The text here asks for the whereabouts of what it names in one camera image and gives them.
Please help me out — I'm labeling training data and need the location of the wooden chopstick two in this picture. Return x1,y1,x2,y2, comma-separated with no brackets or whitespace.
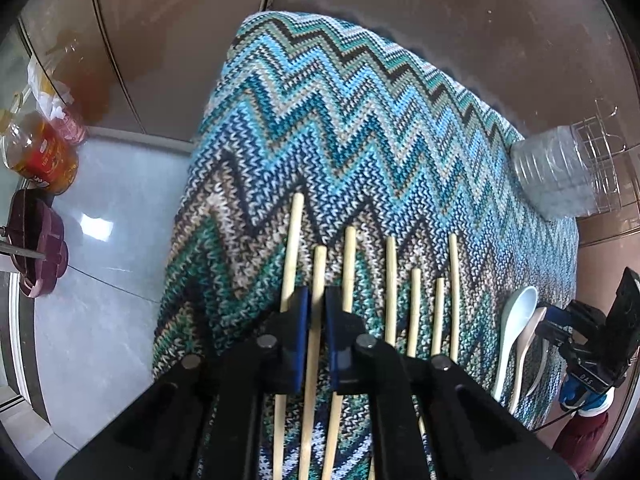
297,245,326,480

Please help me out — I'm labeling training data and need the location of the wire utensil rack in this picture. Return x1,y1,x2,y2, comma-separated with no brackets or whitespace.
570,98,637,218

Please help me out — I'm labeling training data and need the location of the wooden chopstick four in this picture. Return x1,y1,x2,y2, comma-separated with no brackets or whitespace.
385,236,397,346

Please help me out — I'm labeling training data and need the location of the wooden chopstick six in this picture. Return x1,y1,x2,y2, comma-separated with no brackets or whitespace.
431,278,445,356

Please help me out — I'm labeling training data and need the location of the wooden chopstick seven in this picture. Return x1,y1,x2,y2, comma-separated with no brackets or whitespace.
448,233,460,362

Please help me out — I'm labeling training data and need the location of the light blue ceramic spoon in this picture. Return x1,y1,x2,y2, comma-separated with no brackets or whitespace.
492,285,538,401

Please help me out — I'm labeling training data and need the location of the wooden chopstick one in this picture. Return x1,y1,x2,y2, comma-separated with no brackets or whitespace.
272,193,304,480

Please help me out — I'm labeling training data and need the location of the zigzag knitted table cloth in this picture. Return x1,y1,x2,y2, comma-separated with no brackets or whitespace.
150,10,582,480

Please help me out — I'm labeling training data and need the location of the wooden chopstick five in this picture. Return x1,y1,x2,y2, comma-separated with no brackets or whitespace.
407,268,421,358

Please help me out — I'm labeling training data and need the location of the beige ceramic spoon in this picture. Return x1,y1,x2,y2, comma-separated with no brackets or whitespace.
509,307,547,414

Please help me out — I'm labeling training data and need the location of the wooden chopstick three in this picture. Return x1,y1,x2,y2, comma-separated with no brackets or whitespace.
321,226,357,480

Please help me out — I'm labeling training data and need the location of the cooking oil bottle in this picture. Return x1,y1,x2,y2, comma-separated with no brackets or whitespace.
1,108,78,195

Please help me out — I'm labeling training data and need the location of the purple plastic stool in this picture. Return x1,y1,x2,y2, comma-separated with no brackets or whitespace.
4,188,68,298

